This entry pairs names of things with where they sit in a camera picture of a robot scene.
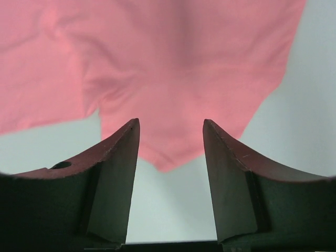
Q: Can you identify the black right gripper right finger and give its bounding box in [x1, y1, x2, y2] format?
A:
[203, 119, 335, 251]

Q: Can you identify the pink t shirt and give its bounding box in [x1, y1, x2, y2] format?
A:
[1, 1, 305, 171]

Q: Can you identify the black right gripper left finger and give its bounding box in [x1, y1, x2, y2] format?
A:
[1, 119, 140, 251]

